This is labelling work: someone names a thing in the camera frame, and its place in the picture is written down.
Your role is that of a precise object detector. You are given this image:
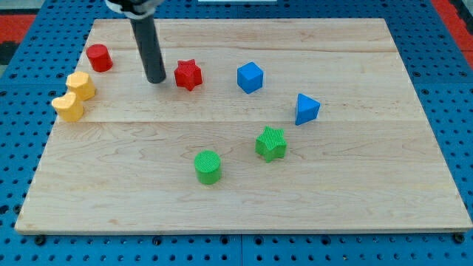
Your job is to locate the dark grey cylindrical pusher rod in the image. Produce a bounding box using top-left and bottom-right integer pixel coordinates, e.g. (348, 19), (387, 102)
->
(130, 16), (166, 83)

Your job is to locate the blue cube block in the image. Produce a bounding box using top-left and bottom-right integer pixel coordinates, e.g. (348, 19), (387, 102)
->
(236, 62), (264, 94)

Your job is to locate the red cylinder block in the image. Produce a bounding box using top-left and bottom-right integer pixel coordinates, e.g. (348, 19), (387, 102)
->
(86, 44), (113, 72)

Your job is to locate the green cylinder block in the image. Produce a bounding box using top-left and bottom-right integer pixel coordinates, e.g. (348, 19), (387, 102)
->
(194, 150), (222, 185)

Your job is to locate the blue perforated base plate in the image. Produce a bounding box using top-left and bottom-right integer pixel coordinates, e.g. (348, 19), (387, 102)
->
(1, 0), (472, 265)

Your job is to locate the yellow heart block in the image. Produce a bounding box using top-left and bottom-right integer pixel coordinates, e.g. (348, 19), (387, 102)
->
(52, 92), (84, 122)

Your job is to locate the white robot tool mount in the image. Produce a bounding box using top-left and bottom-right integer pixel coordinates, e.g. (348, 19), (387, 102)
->
(105, 0), (163, 20)

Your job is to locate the red star block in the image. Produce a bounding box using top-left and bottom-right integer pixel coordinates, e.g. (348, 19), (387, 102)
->
(174, 59), (203, 91)

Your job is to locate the yellow hexagon block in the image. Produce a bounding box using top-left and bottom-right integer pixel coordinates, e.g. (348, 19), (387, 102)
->
(66, 72), (96, 101)

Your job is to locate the green star block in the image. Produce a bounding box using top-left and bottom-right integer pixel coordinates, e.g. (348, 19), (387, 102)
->
(255, 126), (287, 163)

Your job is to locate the light wooden board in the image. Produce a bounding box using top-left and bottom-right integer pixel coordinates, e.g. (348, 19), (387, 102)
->
(16, 18), (472, 235)

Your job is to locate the blue triangle block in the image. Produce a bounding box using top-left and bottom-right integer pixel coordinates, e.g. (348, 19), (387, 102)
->
(295, 93), (321, 126)

